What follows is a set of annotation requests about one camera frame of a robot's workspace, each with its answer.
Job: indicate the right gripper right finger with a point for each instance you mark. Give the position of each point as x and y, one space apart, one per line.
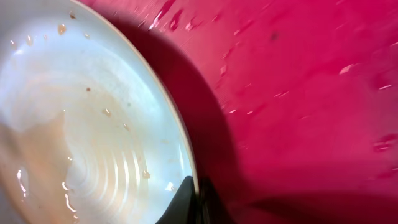
211 209

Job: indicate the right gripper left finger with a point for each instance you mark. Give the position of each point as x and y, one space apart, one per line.
182 208

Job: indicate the white plate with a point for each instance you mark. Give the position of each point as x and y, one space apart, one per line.
88 132

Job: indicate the red plastic tray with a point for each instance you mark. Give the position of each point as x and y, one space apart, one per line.
291 106

